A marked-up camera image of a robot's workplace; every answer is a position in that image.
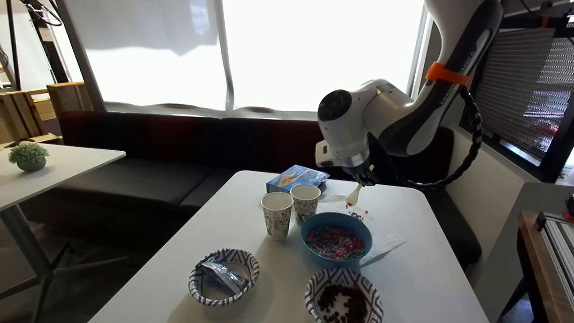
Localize wooden shelf unit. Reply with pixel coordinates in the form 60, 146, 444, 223
515, 208, 574, 323

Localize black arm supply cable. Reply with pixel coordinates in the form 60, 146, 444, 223
357, 88, 487, 192

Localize small potted green plant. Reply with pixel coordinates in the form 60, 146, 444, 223
8, 140, 53, 174

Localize colourful sprinkles in bowl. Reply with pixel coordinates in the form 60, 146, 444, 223
305, 225, 366, 262

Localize blue cookie box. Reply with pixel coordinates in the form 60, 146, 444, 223
264, 164, 332, 196

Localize white paper towel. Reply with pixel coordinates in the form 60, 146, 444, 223
322, 189, 409, 269

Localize white window blind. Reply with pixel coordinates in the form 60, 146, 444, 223
58, 0, 431, 117

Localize orange arm strap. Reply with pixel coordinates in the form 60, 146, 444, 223
424, 59, 476, 90

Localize short patterned paper cup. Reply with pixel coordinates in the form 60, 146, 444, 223
289, 181, 325, 228

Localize blue bowl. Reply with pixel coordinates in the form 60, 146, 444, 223
300, 210, 375, 271

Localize patterned bowl with foil packet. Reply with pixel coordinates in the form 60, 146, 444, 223
187, 248, 264, 311

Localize small spilled sprinkles heap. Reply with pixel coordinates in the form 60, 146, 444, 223
348, 205, 372, 221

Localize patterned bowl with chocolate chips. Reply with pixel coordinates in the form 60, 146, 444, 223
302, 266, 386, 323

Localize silver foil packet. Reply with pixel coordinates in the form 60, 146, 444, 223
194, 259, 252, 296

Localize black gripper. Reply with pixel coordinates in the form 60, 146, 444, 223
352, 133, 397, 187

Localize black framed screen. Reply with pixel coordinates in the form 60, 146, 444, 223
465, 0, 574, 185

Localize tall patterned paper cup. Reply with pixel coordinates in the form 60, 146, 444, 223
261, 190, 296, 244

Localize black upholstered bench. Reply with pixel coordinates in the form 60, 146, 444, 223
22, 111, 485, 271

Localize white side table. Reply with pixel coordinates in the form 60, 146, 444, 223
0, 142, 128, 323

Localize chocolate chips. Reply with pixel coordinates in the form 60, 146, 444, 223
314, 282, 370, 323

